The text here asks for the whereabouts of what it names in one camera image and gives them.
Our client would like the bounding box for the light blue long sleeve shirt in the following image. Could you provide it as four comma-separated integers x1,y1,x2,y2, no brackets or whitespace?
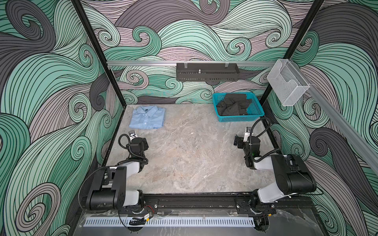
129,106,166,129

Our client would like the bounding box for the right aluminium rail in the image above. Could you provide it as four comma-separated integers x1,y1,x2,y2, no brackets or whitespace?
294,64,378,172

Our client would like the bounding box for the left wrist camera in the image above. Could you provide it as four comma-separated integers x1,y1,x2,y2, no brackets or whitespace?
128,130,138,140

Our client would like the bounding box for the back aluminium rail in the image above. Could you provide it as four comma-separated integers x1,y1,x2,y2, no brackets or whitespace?
107,60,276,67

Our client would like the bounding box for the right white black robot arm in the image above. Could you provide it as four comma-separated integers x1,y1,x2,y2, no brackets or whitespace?
234,117,317,207

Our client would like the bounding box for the aluminium rail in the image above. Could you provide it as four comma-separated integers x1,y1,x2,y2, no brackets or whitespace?
107,60,276,67
294,64,378,172

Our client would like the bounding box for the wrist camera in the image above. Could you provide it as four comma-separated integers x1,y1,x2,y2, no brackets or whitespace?
243,127,253,142
128,130,138,140

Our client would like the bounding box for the black perforated wall tray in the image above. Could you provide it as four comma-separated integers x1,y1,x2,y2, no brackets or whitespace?
176,63,240,82

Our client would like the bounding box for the clear plastic wall bin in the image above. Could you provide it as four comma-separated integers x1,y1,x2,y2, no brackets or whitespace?
267,59,310,106

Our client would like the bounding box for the white slotted cable duct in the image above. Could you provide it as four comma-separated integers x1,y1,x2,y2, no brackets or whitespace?
83,217,255,228

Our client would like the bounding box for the dark grey shirt in basket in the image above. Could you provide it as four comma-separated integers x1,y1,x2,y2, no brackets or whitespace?
216,93,253,116

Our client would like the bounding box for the teal plastic basket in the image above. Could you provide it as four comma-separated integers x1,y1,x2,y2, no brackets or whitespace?
212,92,264,122

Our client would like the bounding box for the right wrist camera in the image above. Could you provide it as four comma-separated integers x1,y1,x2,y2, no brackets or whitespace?
243,127,253,142

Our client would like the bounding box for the black front mounting rail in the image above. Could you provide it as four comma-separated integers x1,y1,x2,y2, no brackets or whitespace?
77,192,314,216

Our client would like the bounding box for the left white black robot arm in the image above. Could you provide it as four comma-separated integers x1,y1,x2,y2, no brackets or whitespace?
84,134,149,211

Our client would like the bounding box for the red black wire bundle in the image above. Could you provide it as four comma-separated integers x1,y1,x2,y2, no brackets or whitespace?
128,206,156,227

